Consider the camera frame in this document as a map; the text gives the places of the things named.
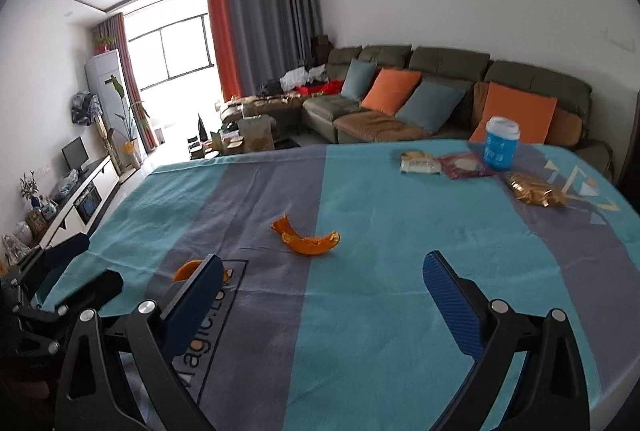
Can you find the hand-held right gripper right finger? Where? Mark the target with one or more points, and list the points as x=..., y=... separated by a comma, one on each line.
x=450, y=306

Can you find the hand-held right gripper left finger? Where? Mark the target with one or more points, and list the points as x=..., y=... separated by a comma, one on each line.
x=200, y=296

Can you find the white standing air conditioner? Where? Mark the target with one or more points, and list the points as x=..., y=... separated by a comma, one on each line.
x=102, y=71

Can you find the black monitor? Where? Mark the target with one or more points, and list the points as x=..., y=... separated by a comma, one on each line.
x=75, y=153

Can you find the green sofa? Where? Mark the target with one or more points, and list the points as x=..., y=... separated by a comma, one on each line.
x=450, y=61

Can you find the orange cushion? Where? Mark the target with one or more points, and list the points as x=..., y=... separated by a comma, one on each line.
x=520, y=111
x=390, y=91

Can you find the tall potted plant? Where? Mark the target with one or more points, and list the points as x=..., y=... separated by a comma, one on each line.
x=131, y=151

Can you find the large curved orange peel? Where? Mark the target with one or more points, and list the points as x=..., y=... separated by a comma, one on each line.
x=310, y=245

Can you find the white TV cabinet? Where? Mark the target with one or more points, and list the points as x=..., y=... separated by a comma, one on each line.
x=90, y=196

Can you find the blue vase with branches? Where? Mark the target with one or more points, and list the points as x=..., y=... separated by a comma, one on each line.
x=34, y=202

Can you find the crumpled clear plastic bag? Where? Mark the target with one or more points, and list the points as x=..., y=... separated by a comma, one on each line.
x=67, y=187

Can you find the dark coffee table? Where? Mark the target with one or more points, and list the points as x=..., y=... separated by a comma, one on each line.
x=285, y=142

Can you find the red grey striped curtain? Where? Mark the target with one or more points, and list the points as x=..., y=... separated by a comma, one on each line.
x=127, y=61

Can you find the dark red snack packet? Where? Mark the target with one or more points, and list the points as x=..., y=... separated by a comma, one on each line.
x=465, y=167

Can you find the blue cup with white lid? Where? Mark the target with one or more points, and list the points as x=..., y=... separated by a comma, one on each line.
x=500, y=151

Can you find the small orange peel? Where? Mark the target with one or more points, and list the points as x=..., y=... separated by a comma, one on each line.
x=186, y=270

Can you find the grey-blue cushion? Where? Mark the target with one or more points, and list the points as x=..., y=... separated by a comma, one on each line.
x=357, y=78
x=430, y=106

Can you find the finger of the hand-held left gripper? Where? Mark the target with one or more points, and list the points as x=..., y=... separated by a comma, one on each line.
x=100, y=288
x=67, y=251

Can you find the orange and grey curtain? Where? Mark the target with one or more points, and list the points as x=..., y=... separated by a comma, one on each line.
x=260, y=36

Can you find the small gold foil wrapper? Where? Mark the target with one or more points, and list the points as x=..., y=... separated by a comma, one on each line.
x=535, y=190

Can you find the teal and grey tablecloth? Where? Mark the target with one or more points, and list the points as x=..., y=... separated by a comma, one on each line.
x=400, y=261

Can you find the pile of white clothes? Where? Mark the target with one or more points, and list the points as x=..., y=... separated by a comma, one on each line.
x=302, y=78

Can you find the small white floor bin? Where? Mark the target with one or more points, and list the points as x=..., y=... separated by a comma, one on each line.
x=159, y=137

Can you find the blue patterned hanging bag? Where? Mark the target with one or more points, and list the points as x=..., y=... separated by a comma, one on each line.
x=86, y=108

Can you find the black bag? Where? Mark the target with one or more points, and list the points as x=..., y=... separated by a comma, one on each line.
x=267, y=88

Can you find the large window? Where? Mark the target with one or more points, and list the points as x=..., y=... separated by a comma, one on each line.
x=170, y=51

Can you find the brown cardboard boxes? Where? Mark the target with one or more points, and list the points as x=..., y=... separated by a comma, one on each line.
x=321, y=47

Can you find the yellow white snack packet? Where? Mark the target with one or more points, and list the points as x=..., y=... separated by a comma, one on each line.
x=420, y=162

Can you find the red cloth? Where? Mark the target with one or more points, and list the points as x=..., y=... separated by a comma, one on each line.
x=320, y=88

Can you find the small potted plant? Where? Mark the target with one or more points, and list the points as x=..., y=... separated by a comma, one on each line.
x=103, y=43

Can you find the clear plastic storage box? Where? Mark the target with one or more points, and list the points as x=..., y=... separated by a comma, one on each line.
x=257, y=133

